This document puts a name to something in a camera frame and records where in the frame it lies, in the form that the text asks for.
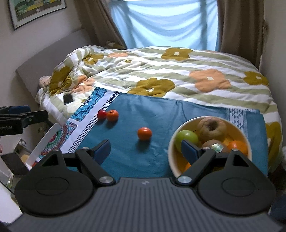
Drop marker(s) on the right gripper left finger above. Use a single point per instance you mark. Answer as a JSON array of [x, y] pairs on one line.
[[91, 160]]

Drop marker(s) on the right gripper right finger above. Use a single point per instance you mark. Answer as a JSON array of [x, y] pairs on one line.
[[199, 159]]

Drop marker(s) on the brown russet apple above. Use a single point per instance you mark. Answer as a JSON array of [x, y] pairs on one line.
[[211, 128]]

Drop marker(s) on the large orange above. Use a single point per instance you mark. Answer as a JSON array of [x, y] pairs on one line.
[[241, 146]]

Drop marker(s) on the red tomato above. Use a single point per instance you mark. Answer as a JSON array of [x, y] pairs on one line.
[[101, 115]]

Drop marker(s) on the small orange tangerine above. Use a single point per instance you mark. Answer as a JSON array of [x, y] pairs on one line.
[[144, 134]]

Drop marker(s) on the green apple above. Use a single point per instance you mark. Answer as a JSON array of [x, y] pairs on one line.
[[188, 135]]

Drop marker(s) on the kiwi with sticker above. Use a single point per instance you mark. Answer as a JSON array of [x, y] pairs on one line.
[[216, 145]]

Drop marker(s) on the cream fruit bowl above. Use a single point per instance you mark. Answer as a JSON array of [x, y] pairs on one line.
[[179, 164]]

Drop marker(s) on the blue patterned cloth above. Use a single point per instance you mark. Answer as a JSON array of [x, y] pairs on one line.
[[131, 157]]

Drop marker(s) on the black phone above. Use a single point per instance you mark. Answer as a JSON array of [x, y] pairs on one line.
[[67, 98]]

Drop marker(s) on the grey headboard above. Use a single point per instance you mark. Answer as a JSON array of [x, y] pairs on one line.
[[45, 61]]

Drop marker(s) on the floral striped duvet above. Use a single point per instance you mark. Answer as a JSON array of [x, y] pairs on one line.
[[199, 76]]

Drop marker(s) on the brown left curtain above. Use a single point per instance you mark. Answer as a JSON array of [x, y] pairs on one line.
[[96, 18]]

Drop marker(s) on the brown curtain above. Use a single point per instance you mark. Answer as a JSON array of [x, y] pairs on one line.
[[96, 18], [241, 28]]

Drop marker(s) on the light blue window sheet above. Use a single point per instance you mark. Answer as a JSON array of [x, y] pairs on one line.
[[187, 24]]

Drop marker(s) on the brown right curtain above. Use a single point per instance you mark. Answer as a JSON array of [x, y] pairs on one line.
[[241, 28]]

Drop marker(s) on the framed wall picture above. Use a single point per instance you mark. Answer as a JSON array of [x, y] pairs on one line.
[[25, 11]]

